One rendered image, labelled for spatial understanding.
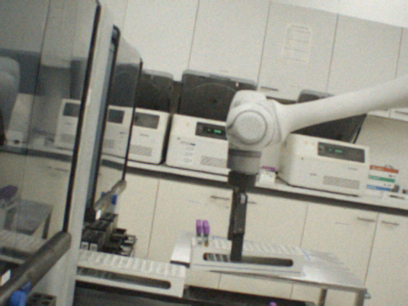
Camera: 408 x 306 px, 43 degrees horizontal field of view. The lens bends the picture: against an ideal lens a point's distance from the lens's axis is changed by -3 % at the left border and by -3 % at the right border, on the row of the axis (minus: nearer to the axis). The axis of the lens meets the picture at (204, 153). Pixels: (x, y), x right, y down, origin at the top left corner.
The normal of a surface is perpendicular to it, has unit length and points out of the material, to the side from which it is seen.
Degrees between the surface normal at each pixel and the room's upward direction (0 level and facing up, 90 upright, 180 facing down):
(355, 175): 90
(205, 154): 90
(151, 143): 90
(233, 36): 90
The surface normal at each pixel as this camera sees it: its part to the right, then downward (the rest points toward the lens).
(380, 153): 0.03, 0.06
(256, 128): -0.21, 0.08
